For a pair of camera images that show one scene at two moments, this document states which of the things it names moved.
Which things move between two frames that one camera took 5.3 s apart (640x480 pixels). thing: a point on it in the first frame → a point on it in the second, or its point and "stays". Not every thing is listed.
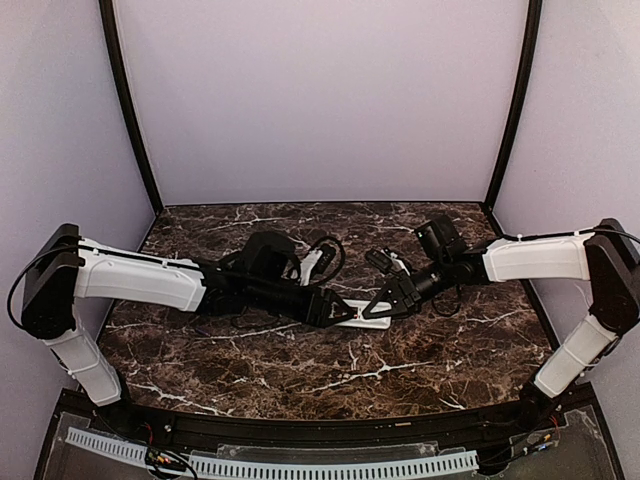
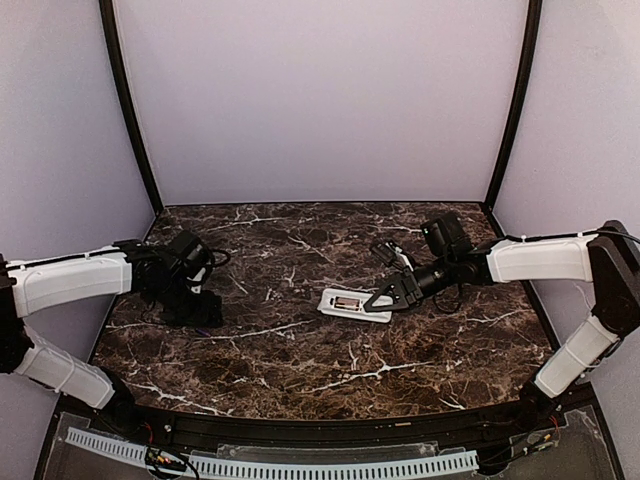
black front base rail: (215, 426) stays
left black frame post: (115, 54) stays
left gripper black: (316, 307) → (201, 308)
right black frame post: (527, 65) stays
